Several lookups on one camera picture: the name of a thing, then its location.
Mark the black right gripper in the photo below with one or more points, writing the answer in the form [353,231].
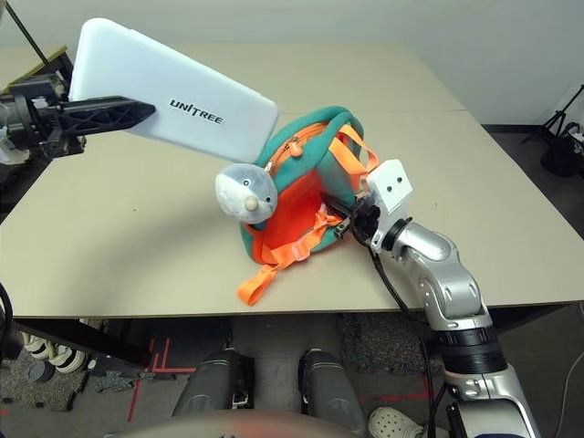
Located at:
[365,219]

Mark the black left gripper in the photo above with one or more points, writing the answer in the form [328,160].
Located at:
[32,114]

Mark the teal and orange backpack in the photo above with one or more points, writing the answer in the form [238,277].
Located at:
[296,219]

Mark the white Unitree box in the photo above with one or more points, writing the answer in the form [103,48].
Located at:
[182,82]

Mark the grey white plush animal head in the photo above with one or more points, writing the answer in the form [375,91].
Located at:
[246,191]

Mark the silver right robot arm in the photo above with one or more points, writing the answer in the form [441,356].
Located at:
[447,283]

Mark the black stand pole with clamp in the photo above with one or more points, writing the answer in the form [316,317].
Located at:
[27,32]

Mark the speckled grey floor mat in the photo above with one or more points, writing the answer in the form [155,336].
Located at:
[383,342]

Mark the grey right robot leg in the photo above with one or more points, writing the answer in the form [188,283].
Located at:
[333,388]

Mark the grey robot leg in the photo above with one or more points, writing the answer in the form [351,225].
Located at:
[210,383]
[333,388]

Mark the grey left robot leg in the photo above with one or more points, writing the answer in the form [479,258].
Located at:
[210,383]

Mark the white clog shoe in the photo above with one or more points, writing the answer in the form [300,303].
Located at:
[397,424]

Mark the black equipment bag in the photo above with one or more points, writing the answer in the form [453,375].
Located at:
[563,155]

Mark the grey robot torso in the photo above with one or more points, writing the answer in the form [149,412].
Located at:
[228,424]

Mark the black tripod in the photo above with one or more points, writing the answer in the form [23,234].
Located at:
[556,118]

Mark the white sneaker with black stripes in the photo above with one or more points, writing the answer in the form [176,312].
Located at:
[68,360]
[38,347]

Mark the small grey cylinder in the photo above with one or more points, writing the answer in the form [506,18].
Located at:
[41,372]

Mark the grey foam scrap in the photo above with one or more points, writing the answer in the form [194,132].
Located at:
[118,382]

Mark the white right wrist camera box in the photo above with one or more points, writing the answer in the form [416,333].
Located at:
[392,187]

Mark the side table with black frame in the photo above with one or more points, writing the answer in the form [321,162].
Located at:
[50,57]

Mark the black main table frame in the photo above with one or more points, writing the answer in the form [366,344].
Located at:
[91,340]

